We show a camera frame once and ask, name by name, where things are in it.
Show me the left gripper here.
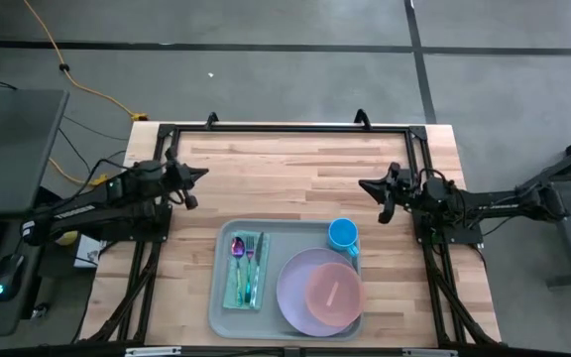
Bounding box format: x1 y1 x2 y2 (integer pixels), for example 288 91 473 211
164 147 210 211

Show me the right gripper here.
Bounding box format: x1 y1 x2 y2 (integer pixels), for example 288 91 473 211
358 161 419 225

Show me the blue plastic cup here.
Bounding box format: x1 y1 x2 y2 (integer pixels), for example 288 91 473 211
327 217 361 258

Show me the iridescent spoon teal handle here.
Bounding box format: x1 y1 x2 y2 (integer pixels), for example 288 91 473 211
230 236 246 307

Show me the knife with teal patterned handle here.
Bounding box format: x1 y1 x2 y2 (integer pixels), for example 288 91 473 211
250 231 266 308

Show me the iridescent fork teal handle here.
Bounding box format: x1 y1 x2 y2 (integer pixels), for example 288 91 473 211
244 235 257 304

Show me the pink plastic bowl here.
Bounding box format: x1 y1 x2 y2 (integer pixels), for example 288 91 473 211
304 262 367 328

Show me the teal cloth napkin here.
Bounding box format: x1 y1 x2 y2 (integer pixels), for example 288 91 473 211
222 230 271 311

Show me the lilac plastic plate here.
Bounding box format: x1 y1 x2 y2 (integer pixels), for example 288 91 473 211
276 247 364 338

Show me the grey plastic tray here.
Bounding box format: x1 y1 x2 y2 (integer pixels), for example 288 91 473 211
208 218 365 342

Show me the white printed box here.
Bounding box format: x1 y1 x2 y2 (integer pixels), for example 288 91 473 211
73 233 103 270

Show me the yellow and white bottle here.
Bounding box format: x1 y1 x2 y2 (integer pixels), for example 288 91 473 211
55 230 79 248

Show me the grey desk top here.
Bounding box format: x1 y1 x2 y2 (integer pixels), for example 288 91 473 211
0 88 71 217

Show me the black metal side table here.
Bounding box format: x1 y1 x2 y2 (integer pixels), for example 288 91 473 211
515 124 571 290

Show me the black computer mouse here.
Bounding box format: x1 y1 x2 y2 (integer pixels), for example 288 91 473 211
0 252 27 302

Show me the black aluminium table frame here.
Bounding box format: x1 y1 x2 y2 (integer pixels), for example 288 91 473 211
79 121 503 348

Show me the yellow extension cable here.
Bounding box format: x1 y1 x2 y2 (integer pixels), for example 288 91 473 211
49 157 111 187
22 0 149 123

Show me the black rail with silver brackets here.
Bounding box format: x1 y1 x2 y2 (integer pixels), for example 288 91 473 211
81 342 503 357

